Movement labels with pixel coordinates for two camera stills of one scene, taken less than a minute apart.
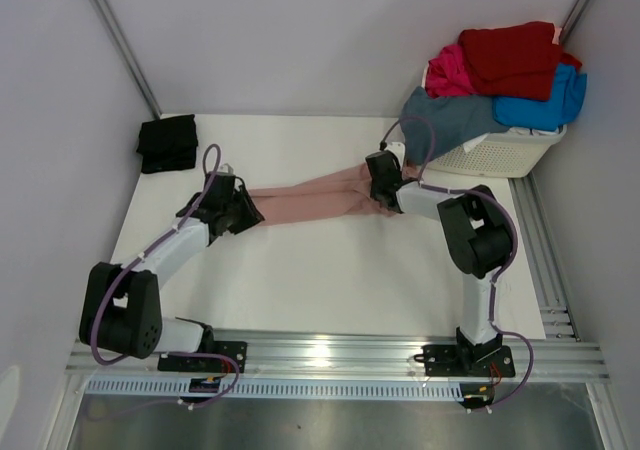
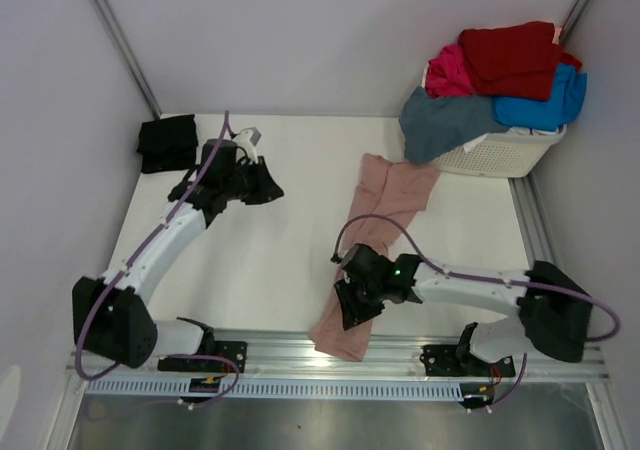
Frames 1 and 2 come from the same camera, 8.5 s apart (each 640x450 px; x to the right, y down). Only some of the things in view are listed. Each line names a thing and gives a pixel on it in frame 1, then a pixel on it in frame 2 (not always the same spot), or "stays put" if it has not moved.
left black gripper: (251, 215) → (267, 189)
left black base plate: (237, 350) stays put
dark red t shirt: (513, 61) stays put
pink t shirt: (341, 194) → (388, 197)
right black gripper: (372, 191) → (353, 313)
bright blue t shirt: (566, 93) stays put
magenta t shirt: (449, 74) stays put
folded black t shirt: (168, 144) stays put
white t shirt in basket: (526, 131) stays put
